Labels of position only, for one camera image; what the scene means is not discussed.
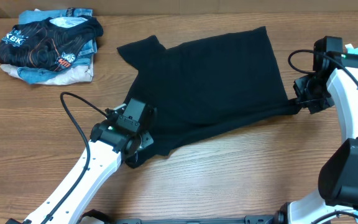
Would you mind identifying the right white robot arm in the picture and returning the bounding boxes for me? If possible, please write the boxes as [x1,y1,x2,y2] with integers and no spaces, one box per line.
[275,51,358,223]

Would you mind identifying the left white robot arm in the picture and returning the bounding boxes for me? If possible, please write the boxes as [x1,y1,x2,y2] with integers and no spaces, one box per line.
[23,121,154,223]

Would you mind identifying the folded blue denim garment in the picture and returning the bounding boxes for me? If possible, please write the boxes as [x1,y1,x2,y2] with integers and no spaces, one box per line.
[19,7,97,68]

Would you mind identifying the black orange patterned shirt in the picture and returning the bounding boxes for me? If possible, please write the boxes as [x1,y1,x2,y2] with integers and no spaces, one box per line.
[0,16,103,72]

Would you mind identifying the folded cream white garment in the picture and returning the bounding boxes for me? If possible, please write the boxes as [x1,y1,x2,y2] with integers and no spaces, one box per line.
[0,57,94,85]

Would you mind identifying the black t-shirt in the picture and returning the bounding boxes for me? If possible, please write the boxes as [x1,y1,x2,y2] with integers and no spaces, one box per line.
[118,27,300,168]

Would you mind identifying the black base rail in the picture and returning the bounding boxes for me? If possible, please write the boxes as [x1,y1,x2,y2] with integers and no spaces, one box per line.
[110,215,285,224]

